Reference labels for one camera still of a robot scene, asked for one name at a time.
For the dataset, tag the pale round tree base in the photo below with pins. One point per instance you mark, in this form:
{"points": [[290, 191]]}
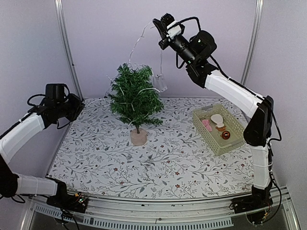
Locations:
{"points": [[138, 139]]}

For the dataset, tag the cream perforated plastic basket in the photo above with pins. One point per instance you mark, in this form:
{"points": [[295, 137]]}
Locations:
{"points": [[221, 140]]}

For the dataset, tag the pink bow ornament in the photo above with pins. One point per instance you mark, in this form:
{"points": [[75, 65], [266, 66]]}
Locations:
{"points": [[207, 125]]}

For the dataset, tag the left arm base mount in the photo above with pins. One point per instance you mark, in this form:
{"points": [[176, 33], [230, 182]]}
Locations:
{"points": [[71, 202]]}

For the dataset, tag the cream balloon ornament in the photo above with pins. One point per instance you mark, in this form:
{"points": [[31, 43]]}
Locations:
{"points": [[218, 120]]}

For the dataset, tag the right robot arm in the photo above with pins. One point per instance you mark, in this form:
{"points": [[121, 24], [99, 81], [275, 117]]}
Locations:
{"points": [[257, 108]]}

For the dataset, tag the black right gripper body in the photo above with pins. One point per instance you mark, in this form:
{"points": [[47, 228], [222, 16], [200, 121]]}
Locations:
{"points": [[187, 54]]}

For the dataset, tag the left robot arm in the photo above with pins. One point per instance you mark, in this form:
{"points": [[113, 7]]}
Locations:
{"points": [[11, 141]]}

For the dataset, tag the aluminium frame post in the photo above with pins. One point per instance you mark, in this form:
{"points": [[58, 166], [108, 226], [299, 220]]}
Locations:
{"points": [[66, 45], [253, 40]]}

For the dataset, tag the front aluminium rail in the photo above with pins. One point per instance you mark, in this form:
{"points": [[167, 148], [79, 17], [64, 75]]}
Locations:
{"points": [[209, 213]]}

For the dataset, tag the right aluminium frame post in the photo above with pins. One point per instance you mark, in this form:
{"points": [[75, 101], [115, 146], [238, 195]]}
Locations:
{"points": [[253, 40]]}

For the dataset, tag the floral patterned table mat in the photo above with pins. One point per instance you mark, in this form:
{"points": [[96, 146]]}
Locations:
{"points": [[97, 156]]}

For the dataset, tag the clear light battery box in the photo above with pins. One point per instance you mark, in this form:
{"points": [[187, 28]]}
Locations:
{"points": [[160, 82]]}

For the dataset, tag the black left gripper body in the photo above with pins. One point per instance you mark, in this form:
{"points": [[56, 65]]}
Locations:
{"points": [[70, 109]]}

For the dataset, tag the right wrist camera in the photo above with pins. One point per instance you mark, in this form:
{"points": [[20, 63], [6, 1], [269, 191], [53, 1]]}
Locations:
{"points": [[170, 27]]}

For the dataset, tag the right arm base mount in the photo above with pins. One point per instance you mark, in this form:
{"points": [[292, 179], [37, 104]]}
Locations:
{"points": [[260, 202]]}

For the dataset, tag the left aluminium frame post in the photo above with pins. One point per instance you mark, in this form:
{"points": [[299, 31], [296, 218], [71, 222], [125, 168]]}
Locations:
{"points": [[66, 45]]}

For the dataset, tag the small green christmas tree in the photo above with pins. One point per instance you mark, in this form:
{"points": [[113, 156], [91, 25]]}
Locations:
{"points": [[134, 98]]}

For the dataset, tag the red ball ornament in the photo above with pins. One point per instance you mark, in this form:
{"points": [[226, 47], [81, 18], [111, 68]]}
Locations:
{"points": [[226, 135]]}

